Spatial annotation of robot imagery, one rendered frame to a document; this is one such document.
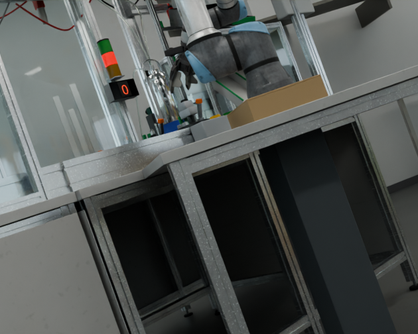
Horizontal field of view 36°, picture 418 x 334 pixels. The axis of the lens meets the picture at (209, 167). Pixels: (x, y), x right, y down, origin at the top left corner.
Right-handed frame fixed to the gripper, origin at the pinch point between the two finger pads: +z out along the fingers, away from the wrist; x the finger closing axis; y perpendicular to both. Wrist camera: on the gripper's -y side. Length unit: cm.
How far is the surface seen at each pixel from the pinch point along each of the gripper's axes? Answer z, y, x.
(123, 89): 1.2, -10.1, -19.7
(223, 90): 2.1, 5.6, 21.1
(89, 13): -21.0, -35.6, -19.5
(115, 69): -4.9, -16.0, -20.1
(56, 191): 8, 30, -77
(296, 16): 3, -65, 164
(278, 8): 1, -74, 157
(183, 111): 6.5, 6.6, -2.4
